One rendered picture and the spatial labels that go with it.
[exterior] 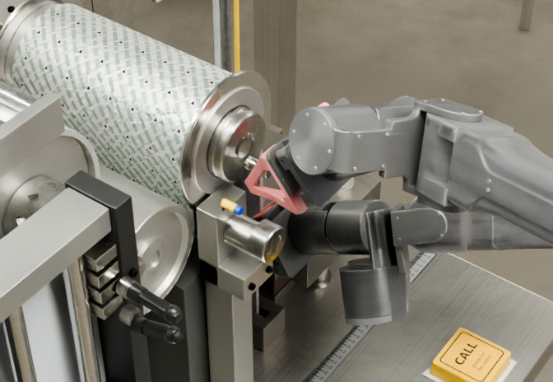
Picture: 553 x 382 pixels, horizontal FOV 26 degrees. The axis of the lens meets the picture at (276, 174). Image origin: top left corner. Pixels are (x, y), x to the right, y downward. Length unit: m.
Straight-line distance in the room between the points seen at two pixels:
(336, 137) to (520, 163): 0.16
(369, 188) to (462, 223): 0.29
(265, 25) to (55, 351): 1.38
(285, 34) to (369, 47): 1.29
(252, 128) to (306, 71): 2.23
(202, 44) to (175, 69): 2.34
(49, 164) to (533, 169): 0.39
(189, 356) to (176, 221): 0.20
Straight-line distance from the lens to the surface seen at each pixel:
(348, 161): 0.98
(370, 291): 1.23
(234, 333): 1.31
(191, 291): 1.27
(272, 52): 2.26
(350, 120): 1.00
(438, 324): 1.51
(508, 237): 1.21
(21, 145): 0.92
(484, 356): 1.45
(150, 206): 1.16
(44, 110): 0.92
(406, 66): 3.46
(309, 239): 1.27
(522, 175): 0.90
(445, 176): 0.99
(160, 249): 1.19
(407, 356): 1.47
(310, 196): 1.09
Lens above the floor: 2.01
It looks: 41 degrees down
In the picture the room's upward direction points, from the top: straight up
